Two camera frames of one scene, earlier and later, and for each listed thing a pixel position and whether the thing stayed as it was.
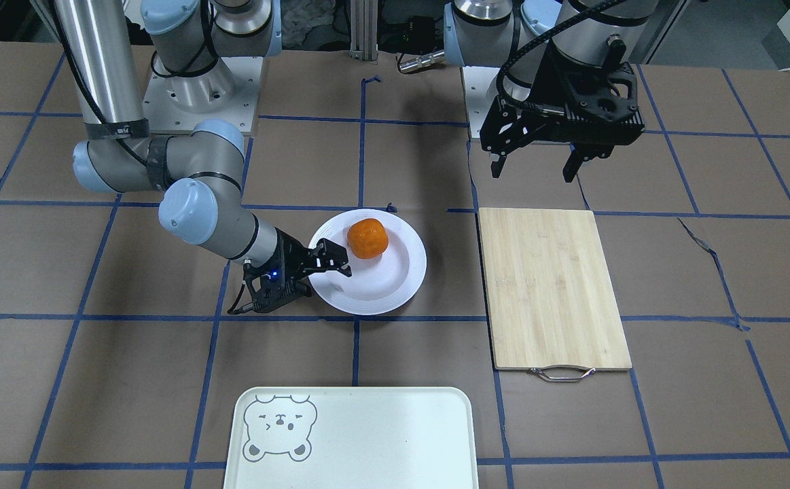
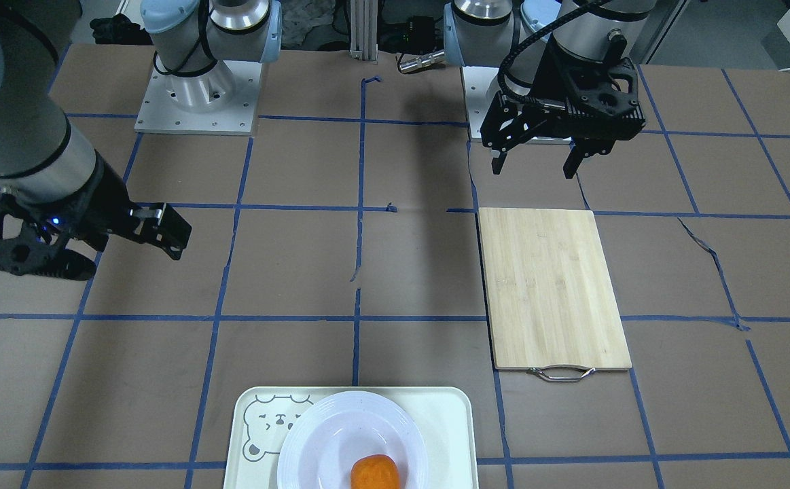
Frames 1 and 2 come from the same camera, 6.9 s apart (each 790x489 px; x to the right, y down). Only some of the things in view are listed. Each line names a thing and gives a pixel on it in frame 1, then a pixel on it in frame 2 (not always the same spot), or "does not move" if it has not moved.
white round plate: [377, 285] -> [321, 447]
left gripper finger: [496, 164] does not move
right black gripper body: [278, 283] -> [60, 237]
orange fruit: [367, 238] -> [375, 471]
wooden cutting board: [552, 306] does not move
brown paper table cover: [98, 350] does not move
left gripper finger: [572, 165] does not move
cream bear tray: [353, 437] does not move
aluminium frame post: [364, 18] does not move
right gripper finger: [328, 255] -> [157, 223]
